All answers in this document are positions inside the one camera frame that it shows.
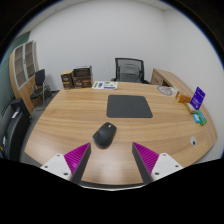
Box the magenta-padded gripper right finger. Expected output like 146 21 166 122
131 142 184 185

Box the green packet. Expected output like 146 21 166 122
196 110 208 127

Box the black leather office chair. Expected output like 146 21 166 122
0 97 33 161

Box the purple sign card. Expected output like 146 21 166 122
189 86 207 111

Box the grey backpack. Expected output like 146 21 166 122
118 63 142 84

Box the black visitor chair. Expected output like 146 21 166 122
29 68 53 110

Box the wooden side desk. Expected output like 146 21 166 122
150 68 195 98

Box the black mesh office chair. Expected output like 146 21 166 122
110 57 151 85

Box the pale yellow small box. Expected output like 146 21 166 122
184 102 198 115

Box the wooden shelf unit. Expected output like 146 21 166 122
9 40 40 114

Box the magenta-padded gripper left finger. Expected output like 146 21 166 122
40 142 92 185

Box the white printed sheet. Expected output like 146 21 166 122
91 80 119 91

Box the black computer mouse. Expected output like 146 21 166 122
92 121 118 150

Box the large dark brown box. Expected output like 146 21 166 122
72 65 94 90

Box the dark grey mouse pad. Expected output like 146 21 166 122
106 94 154 119

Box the small brown cardboard box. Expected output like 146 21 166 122
60 69 75 90

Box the orange-brown small box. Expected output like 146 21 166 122
175 91 193 105

